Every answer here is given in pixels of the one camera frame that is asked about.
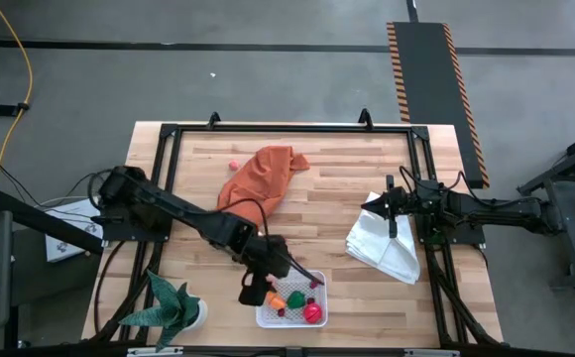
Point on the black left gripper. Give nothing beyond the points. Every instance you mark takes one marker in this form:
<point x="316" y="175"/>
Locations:
<point x="265" y="255"/>

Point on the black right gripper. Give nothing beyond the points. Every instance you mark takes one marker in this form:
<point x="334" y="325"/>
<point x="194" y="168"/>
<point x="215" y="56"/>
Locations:
<point x="406" y="202"/>

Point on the orange toy fruit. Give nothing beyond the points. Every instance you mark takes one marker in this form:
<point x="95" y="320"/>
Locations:
<point x="276" y="301"/>

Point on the green toy bell pepper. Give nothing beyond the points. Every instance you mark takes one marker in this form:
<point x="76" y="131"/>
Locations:
<point x="296" y="300"/>

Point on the red toy raspberry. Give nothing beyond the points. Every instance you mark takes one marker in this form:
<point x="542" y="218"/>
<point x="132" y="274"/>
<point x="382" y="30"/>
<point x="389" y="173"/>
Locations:
<point x="314" y="284"/>

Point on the red toy tomato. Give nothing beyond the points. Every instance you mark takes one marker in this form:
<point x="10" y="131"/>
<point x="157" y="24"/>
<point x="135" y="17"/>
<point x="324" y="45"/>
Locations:
<point x="312" y="313"/>

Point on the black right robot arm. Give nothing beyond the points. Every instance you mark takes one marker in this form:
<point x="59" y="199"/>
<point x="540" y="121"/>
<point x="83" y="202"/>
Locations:
<point x="491" y="213"/>

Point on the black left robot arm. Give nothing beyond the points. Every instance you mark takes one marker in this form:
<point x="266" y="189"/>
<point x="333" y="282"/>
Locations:
<point x="168" y="203"/>

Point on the white folded cloth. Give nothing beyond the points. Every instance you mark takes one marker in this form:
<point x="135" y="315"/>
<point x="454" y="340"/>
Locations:
<point x="381" y="248"/>

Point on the white perforated plastic basket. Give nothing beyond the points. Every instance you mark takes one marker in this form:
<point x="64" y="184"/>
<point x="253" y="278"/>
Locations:
<point x="292" y="323"/>

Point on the green plant in white pot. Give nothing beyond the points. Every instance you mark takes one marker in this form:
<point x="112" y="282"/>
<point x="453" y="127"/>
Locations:
<point x="168" y="307"/>

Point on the orange cloth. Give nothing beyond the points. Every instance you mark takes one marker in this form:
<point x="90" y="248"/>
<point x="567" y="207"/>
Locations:
<point x="263" y="173"/>

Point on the pink toy peach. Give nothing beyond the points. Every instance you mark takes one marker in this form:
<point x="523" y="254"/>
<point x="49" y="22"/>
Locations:
<point x="234" y="165"/>

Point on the black orange-striped floor ramp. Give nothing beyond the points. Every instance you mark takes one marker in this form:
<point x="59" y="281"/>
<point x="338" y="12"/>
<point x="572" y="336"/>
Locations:
<point x="426" y="74"/>

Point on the white printed paper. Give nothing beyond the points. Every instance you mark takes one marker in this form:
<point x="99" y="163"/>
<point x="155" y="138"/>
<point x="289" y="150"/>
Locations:
<point x="77" y="213"/>

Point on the black desk support beam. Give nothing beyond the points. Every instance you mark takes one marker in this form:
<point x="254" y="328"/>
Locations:
<point x="20" y="208"/>

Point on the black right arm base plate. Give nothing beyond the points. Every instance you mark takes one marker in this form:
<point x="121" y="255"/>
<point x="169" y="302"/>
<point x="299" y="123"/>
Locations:
<point x="458" y="238"/>

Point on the black frame clamp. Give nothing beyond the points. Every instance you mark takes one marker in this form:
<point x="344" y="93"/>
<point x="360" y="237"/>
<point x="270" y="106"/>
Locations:
<point x="214" y="120"/>
<point x="365" y="117"/>

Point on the silver frame bracket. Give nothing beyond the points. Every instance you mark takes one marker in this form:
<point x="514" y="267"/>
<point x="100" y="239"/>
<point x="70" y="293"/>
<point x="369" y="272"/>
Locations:
<point x="431" y="353"/>
<point x="153" y="352"/>

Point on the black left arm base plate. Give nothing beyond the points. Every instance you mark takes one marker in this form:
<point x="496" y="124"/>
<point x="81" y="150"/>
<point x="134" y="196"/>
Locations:
<point x="119" y="233"/>

